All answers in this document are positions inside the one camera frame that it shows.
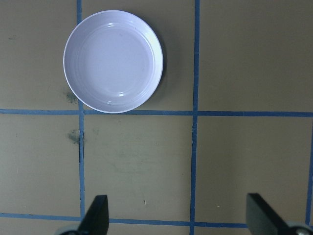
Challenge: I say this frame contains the light purple round plate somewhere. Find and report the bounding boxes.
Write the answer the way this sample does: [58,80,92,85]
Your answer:
[63,9,164,114]

